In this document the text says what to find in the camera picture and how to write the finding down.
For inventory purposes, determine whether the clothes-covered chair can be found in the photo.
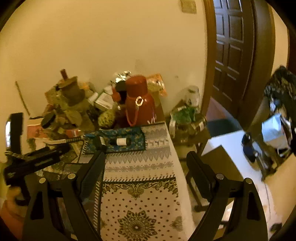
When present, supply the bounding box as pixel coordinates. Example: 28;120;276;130
261;66;295;154

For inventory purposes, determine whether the patchwork patterned tablecloth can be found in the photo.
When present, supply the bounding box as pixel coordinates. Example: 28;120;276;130
83;123;195;240

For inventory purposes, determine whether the pink printed flat box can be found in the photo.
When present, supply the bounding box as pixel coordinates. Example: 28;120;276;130
27;118;49;139

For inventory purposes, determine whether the green textured round fruit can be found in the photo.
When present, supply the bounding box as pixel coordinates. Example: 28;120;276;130
98;109;115;129

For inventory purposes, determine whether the beige wall switch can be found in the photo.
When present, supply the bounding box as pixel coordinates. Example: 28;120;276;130
180;0;197;14

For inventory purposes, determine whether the dark red-capped wine bottle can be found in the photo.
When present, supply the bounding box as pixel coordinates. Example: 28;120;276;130
60;69;68;81

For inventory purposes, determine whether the small white-capped dark bottle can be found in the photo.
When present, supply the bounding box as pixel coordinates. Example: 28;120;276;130
109;138;131;146

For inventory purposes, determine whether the dark brown wooden door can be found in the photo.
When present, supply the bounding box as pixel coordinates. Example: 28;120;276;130
212;0;254;117

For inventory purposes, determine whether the large glass jar under vase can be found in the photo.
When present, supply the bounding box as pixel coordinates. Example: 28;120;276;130
55;100;94;132

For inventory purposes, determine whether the glass jar with greens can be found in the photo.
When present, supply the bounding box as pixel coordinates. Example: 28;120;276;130
168;105;207;144

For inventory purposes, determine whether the person's left hand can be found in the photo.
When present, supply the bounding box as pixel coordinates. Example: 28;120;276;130
1;187;28;232

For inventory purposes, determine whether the crumpled silver foil wrapper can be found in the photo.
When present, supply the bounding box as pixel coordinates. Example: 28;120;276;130
110;71;132;86

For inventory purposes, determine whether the black-lidded glass jar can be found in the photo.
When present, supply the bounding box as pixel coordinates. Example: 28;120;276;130
41;111;58;132

